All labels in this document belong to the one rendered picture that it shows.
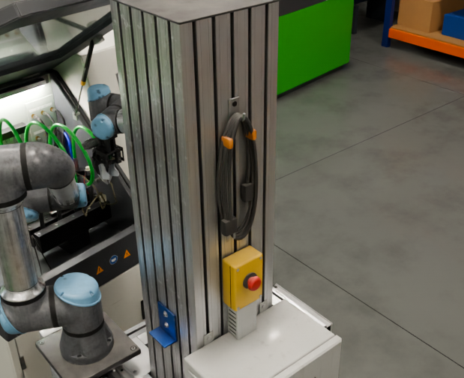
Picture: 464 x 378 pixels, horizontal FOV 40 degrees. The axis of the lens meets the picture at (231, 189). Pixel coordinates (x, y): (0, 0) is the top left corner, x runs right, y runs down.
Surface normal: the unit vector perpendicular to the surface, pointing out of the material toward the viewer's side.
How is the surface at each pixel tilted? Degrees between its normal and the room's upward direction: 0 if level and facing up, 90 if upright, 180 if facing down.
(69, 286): 8
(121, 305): 90
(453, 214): 0
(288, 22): 90
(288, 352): 0
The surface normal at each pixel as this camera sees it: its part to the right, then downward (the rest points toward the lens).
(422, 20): -0.82, 0.30
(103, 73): 0.72, 0.11
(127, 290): 0.74, 0.33
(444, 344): -0.01, -0.86
